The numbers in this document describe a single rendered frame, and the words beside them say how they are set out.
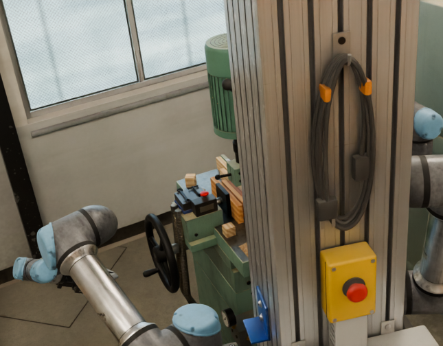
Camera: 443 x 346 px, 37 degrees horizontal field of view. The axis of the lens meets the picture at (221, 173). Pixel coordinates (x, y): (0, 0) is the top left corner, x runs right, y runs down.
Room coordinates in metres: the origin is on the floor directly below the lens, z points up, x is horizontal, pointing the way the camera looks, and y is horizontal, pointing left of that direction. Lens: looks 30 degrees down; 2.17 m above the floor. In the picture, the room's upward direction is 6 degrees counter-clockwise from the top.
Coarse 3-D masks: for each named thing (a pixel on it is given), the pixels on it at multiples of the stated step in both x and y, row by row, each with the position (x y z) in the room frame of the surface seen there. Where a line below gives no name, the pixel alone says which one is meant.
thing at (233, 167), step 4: (232, 160) 2.01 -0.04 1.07; (228, 164) 1.99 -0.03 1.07; (232, 164) 1.98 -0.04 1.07; (236, 164) 1.98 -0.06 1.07; (228, 168) 1.99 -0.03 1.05; (232, 168) 1.96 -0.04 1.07; (236, 168) 1.95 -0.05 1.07; (228, 172) 1.99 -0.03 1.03; (232, 172) 1.96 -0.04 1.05; (236, 172) 1.94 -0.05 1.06; (228, 176) 2.00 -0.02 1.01; (232, 176) 1.96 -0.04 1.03; (236, 176) 1.94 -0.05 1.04; (232, 180) 1.97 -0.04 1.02; (236, 180) 1.94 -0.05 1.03; (240, 180) 1.94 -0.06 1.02; (236, 184) 1.94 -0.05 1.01; (240, 184) 1.95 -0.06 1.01
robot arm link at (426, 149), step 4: (432, 140) 1.56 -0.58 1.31; (412, 144) 1.56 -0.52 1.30; (416, 144) 1.55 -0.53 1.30; (420, 144) 1.55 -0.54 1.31; (424, 144) 1.55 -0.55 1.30; (428, 144) 1.55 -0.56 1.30; (432, 144) 1.56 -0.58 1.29; (412, 148) 1.56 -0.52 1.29; (416, 148) 1.55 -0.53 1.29; (420, 148) 1.55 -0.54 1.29; (424, 148) 1.55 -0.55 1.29; (428, 148) 1.55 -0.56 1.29; (432, 148) 1.56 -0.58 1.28; (412, 152) 1.55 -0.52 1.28; (416, 152) 1.55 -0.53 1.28; (420, 152) 1.55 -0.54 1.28; (424, 152) 1.55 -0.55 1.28; (428, 152) 1.55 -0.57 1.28
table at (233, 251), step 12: (180, 180) 2.21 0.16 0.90; (204, 180) 2.19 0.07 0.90; (228, 216) 1.92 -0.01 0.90; (216, 228) 1.85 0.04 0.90; (240, 228) 1.84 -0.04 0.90; (204, 240) 1.83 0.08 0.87; (216, 240) 1.84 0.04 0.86; (228, 240) 1.77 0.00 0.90; (240, 240) 1.77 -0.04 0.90; (192, 252) 1.81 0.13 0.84; (228, 252) 1.75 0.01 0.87; (240, 252) 1.70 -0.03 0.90; (240, 264) 1.66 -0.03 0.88
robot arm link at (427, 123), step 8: (416, 104) 1.60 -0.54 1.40; (416, 112) 1.57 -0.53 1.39; (424, 112) 1.56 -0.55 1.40; (432, 112) 1.55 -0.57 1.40; (416, 120) 1.55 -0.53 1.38; (424, 120) 1.53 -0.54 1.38; (432, 120) 1.53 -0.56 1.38; (440, 120) 1.54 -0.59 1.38; (416, 128) 1.54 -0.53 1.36; (424, 128) 1.52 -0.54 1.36; (432, 128) 1.53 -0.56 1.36; (440, 128) 1.54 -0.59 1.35; (416, 136) 1.55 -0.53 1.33; (424, 136) 1.53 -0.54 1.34; (432, 136) 1.53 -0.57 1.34
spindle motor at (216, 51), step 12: (216, 36) 2.04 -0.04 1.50; (216, 48) 1.93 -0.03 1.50; (216, 60) 1.92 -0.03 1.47; (228, 60) 1.91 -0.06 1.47; (216, 72) 1.93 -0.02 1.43; (228, 72) 1.91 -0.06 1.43; (216, 84) 1.94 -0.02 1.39; (216, 96) 1.94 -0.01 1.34; (228, 96) 1.91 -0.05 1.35; (216, 108) 1.94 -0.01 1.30; (228, 108) 1.92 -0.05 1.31; (216, 120) 1.95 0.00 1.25; (228, 120) 1.92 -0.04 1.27; (216, 132) 1.95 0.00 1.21; (228, 132) 1.92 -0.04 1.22
